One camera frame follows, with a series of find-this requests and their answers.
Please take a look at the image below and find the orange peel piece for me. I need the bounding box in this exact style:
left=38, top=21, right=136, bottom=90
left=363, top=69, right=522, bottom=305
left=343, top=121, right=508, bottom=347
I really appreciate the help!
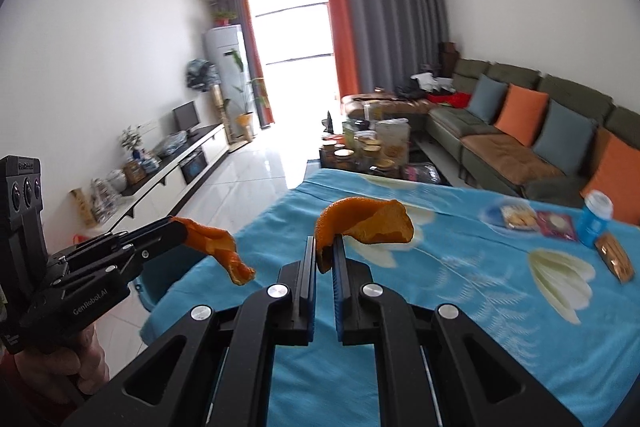
left=314, top=197, right=414, bottom=273
left=172, top=217, right=256, bottom=286

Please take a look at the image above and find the person's left hand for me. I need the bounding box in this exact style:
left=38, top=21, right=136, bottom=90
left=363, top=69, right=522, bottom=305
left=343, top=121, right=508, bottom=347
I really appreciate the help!
left=1, top=324, right=110, bottom=404

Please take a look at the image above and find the white black tv cabinet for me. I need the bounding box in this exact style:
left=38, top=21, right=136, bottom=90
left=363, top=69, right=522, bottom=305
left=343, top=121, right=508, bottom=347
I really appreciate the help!
left=74, top=124, right=230, bottom=243

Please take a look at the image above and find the small black monitor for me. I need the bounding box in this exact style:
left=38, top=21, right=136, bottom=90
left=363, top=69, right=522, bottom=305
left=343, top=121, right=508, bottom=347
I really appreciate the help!
left=172, top=102, right=201, bottom=136

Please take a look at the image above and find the blue floral tablecloth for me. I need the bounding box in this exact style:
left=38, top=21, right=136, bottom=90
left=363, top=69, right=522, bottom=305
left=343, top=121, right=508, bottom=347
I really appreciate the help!
left=141, top=169, right=639, bottom=426

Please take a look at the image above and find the cracker packet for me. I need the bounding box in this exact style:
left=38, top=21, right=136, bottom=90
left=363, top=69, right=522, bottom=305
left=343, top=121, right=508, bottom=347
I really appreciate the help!
left=500, top=204, right=539, bottom=231

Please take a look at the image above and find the pink snack packet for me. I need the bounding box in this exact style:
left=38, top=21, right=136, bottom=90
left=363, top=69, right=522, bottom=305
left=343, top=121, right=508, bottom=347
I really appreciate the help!
left=536, top=210, right=577, bottom=242

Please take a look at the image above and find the tall green potted plant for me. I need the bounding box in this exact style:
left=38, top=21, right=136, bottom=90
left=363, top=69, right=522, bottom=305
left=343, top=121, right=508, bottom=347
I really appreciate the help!
left=222, top=46, right=259, bottom=142

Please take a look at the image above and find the white standing air conditioner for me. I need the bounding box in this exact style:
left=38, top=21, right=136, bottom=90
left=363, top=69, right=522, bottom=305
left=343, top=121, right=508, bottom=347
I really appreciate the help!
left=204, top=25, right=255, bottom=140

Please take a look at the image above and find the small gold snack packet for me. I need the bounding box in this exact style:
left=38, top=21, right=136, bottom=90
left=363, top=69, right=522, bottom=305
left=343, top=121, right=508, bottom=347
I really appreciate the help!
left=594, top=232, right=634, bottom=284

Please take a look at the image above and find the cluttered coffee table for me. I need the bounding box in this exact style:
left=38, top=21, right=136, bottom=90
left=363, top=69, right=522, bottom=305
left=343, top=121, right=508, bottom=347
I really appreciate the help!
left=318, top=113, right=451, bottom=186

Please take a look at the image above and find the blue cup with lid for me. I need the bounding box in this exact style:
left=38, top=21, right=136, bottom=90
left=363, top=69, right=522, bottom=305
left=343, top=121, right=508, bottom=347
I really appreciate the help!
left=576, top=190, right=614, bottom=247

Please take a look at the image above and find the green brown sectional sofa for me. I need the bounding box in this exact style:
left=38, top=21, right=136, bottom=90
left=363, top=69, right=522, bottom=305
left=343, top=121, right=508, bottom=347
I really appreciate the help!
left=343, top=58, right=639, bottom=225

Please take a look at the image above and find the teal cushion near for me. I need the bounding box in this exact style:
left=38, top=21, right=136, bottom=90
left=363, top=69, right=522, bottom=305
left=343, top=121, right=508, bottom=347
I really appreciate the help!
left=533, top=101, right=597, bottom=176

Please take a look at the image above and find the teal cushion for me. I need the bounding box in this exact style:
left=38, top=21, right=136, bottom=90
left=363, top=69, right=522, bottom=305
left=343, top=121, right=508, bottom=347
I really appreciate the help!
left=466, top=75, right=508, bottom=124
left=533, top=101, right=597, bottom=176

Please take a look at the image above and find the curtain left of window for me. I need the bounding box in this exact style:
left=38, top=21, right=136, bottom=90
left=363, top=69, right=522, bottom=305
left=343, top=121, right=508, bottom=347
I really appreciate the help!
left=212, top=0, right=274, bottom=129

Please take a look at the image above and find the orange cushion near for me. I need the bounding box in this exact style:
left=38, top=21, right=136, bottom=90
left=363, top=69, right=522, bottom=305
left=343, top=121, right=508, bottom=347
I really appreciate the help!
left=580, top=129, right=640, bottom=225

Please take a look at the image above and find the orange cushion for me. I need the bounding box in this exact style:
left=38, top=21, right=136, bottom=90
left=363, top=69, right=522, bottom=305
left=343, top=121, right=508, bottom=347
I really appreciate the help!
left=580, top=129, right=640, bottom=225
left=495, top=84, right=549, bottom=146

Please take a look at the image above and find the orange cushion far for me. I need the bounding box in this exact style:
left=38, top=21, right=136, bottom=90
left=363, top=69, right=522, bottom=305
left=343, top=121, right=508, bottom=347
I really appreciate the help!
left=495, top=84, right=549, bottom=146

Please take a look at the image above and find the teal cushion far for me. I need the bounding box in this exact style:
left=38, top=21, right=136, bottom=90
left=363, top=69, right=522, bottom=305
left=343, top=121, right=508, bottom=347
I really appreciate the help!
left=466, top=75, right=508, bottom=124

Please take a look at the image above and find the grey orange curtain right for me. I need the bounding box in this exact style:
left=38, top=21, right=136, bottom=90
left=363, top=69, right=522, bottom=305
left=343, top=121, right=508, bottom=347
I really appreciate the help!
left=328, top=0, right=449, bottom=96

